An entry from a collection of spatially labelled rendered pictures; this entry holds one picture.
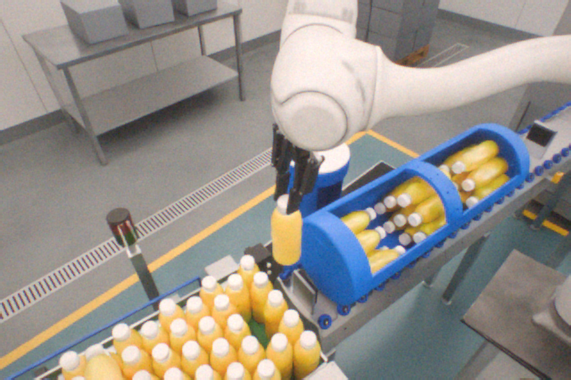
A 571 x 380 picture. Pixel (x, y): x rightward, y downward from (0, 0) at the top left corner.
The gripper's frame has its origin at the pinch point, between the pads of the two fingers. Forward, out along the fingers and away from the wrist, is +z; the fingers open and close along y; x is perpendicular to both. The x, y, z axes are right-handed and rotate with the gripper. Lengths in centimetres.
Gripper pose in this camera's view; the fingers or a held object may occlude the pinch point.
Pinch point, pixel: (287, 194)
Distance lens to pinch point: 79.5
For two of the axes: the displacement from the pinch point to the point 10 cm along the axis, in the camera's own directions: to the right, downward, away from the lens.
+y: -5.8, -6.1, 5.4
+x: -8.0, 3.3, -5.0
